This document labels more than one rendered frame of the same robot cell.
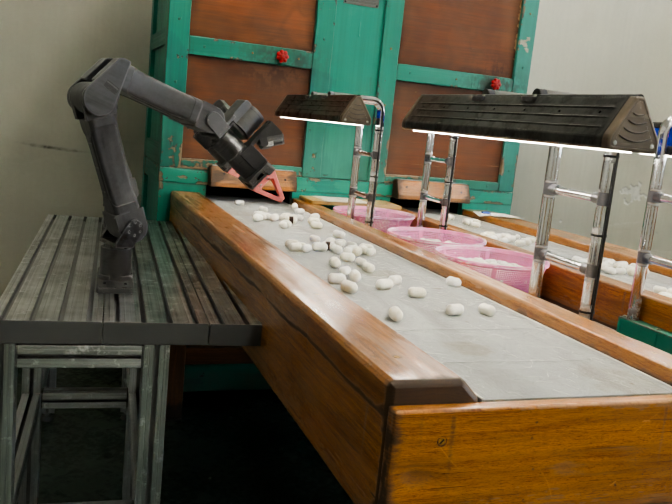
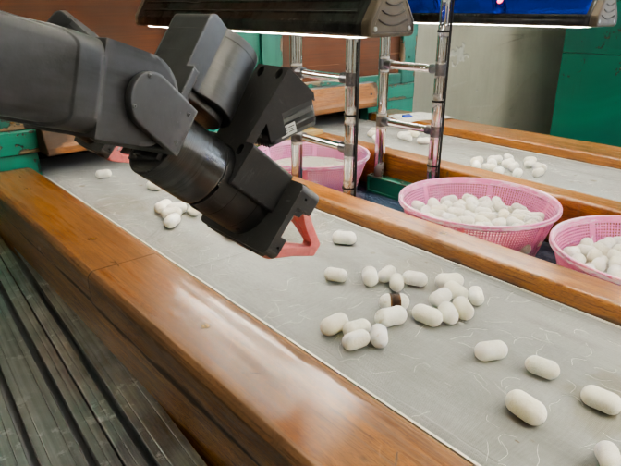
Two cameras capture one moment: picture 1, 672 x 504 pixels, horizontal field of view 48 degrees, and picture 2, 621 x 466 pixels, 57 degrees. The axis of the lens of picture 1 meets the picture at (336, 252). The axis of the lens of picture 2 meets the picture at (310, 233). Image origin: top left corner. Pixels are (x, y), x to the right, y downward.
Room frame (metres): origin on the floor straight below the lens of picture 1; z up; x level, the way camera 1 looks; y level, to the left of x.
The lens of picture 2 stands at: (1.24, 0.31, 1.07)
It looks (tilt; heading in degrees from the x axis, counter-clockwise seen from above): 22 degrees down; 340
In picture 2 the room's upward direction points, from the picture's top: straight up
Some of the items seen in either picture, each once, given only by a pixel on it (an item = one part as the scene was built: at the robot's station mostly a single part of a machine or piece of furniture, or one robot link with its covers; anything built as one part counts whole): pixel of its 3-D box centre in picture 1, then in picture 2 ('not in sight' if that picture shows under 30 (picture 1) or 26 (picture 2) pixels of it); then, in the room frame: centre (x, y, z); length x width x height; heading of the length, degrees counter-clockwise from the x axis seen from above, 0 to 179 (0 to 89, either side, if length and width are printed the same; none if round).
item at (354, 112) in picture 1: (317, 107); (243, 4); (2.16, 0.09, 1.08); 0.62 x 0.08 x 0.07; 21
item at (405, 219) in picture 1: (372, 226); (310, 172); (2.42, -0.11, 0.72); 0.27 x 0.27 x 0.10
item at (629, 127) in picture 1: (504, 116); not in sight; (1.26, -0.25, 1.08); 0.62 x 0.08 x 0.07; 21
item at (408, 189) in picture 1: (432, 191); (339, 98); (2.80, -0.33, 0.83); 0.30 x 0.06 x 0.07; 111
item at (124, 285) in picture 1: (115, 263); not in sight; (1.52, 0.45, 0.71); 0.20 x 0.07 x 0.08; 17
